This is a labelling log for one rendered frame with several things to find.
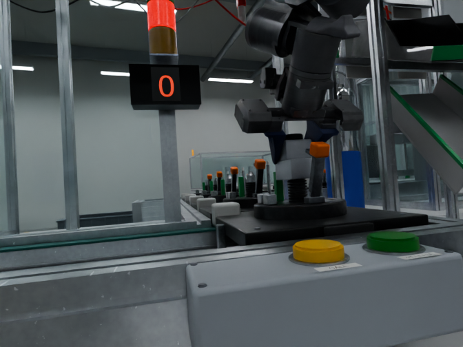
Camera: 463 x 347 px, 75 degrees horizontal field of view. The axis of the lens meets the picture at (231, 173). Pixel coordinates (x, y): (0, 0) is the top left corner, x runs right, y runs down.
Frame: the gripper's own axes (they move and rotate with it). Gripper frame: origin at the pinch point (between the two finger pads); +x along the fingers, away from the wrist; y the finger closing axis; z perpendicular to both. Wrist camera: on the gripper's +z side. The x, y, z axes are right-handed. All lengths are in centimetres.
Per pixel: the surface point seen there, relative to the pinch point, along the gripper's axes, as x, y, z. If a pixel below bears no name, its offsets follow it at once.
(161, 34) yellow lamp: -11.1, 19.1, 20.3
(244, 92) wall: 414, -320, 1071
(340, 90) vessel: 21, -58, 77
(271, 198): 4.4, 5.3, -7.5
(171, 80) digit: -4.7, 17.9, 14.9
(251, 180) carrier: 19.1, 0.0, 15.4
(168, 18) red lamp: -13.2, 17.7, 22.3
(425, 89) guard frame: 14, -86, 61
